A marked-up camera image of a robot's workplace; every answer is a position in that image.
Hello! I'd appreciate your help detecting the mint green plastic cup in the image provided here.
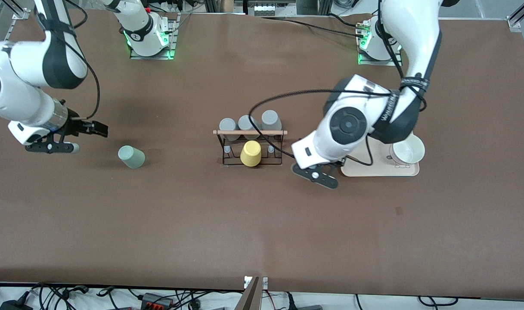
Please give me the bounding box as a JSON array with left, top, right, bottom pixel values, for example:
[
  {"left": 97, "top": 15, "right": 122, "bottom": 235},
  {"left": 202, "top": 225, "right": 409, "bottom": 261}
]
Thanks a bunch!
[{"left": 118, "top": 145, "right": 146, "bottom": 169}]

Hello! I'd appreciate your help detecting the grey plastic cup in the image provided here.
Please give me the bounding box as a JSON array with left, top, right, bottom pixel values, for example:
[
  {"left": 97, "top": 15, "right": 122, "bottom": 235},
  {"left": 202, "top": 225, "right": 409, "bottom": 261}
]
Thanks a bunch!
[
  {"left": 261, "top": 110, "right": 282, "bottom": 136},
  {"left": 219, "top": 118, "right": 239, "bottom": 142},
  {"left": 238, "top": 115, "right": 261, "bottom": 140}
]

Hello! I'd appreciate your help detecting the yellow plastic cup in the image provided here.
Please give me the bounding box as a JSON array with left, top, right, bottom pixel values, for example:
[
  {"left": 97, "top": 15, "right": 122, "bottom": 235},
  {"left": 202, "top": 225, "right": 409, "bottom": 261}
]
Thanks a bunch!
[{"left": 240, "top": 140, "right": 262, "bottom": 167}]

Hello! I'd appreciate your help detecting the orange black terminal block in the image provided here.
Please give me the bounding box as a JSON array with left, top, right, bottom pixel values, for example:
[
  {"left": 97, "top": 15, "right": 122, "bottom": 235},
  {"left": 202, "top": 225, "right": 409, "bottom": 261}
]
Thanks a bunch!
[{"left": 140, "top": 293, "right": 175, "bottom": 310}]

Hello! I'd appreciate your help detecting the black power adapter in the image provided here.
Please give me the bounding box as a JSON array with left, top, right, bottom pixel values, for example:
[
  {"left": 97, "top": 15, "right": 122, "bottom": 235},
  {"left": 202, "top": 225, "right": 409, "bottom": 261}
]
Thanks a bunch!
[{"left": 0, "top": 299, "right": 34, "bottom": 310}]

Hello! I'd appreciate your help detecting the grey power strip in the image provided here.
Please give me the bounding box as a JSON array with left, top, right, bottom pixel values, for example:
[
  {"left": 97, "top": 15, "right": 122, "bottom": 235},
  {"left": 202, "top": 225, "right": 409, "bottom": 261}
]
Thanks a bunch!
[{"left": 253, "top": 2, "right": 298, "bottom": 17}]

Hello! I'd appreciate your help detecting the beige rectangular tray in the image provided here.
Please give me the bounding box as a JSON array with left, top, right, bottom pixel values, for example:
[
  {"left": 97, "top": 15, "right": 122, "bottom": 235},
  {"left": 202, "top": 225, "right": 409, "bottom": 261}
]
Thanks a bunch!
[{"left": 340, "top": 133, "right": 420, "bottom": 177}]

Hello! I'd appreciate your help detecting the white bowl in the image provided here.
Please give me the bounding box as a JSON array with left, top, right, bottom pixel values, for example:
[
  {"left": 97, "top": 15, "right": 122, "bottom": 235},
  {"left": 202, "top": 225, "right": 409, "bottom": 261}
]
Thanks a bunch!
[{"left": 390, "top": 133, "right": 426, "bottom": 166}]

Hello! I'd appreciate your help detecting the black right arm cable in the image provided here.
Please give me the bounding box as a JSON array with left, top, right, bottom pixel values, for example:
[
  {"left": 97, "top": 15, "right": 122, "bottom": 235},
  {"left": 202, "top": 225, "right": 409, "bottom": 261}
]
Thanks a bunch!
[{"left": 64, "top": 0, "right": 101, "bottom": 121}]

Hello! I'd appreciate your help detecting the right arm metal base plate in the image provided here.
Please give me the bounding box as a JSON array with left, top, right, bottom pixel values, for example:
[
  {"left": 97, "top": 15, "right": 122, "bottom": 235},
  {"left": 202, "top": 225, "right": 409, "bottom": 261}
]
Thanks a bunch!
[{"left": 130, "top": 13, "right": 177, "bottom": 60}]

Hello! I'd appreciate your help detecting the black wire cup rack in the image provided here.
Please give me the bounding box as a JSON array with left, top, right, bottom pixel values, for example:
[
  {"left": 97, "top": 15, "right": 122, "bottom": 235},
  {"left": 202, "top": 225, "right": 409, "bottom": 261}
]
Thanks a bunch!
[{"left": 213, "top": 129, "right": 288, "bottom": 167}]

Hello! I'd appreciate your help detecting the black cable with plug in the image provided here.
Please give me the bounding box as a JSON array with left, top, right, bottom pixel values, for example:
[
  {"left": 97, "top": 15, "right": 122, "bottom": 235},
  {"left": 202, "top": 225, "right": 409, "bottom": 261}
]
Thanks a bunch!
[{"left": 0, "top": 282, "right": 90, "bottom": 310}]

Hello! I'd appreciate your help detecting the camera stand bracket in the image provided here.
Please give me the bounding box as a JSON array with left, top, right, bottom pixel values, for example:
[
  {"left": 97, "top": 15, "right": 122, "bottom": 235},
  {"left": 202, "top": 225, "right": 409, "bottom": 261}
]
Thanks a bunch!
[{"left": 234, "top": 276, "right": 269, "bottom": 310}]

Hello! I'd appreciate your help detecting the long black table cable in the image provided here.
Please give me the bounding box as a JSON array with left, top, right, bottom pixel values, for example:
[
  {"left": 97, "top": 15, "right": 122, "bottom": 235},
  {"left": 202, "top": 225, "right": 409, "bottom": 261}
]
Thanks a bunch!
[{"left": 260, "top": 16, "right": 362, "bottom": 37}]

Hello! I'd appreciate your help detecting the short black table cable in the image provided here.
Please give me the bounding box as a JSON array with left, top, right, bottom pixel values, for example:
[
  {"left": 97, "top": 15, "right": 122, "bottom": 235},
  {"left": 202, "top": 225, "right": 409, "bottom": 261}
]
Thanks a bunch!
[{"left": 329, "top": 13, "right": 366, "bottom": 29}]

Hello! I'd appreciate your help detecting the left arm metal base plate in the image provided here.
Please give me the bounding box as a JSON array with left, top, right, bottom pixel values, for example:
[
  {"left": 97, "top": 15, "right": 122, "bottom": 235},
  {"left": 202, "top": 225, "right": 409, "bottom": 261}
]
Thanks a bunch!
[{"left": 357, "top": 17, "right": 403, "bottom": 66}]

